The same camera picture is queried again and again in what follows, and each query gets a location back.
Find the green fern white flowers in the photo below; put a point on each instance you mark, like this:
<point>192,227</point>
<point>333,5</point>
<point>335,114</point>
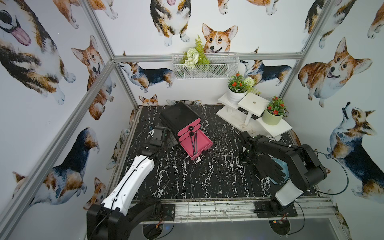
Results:
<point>195,56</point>

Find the green pot red flowers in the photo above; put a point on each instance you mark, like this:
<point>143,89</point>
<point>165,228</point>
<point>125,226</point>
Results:
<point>274,111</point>

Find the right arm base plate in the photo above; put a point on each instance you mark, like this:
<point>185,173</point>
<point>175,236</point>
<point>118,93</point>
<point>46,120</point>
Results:
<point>272,209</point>

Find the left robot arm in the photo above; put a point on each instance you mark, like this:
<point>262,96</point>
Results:
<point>115,218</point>

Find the white tiered display stand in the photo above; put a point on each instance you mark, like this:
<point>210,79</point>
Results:
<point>247,116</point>

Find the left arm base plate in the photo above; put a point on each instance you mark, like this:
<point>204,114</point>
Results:
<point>166,212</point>

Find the black drawer cabinet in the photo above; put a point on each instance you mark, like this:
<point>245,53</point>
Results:
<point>177,117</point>

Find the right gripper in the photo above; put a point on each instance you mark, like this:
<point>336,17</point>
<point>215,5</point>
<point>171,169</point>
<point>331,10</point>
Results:
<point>252,161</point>

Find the black rubber glove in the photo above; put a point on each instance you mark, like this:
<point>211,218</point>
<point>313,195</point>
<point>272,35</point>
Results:
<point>267,167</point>

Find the pink bottom drawer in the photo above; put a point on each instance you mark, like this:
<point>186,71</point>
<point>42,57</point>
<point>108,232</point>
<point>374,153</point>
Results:
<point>204,143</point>

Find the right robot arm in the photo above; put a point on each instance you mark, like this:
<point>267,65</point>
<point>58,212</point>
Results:
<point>296,167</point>

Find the white wire wall basket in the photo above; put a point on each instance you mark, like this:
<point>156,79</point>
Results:
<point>221,66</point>

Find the white pot red flowers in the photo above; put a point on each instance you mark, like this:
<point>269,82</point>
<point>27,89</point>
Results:
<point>239,87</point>

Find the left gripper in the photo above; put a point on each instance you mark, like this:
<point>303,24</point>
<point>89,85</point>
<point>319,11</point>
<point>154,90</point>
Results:
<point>160,134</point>

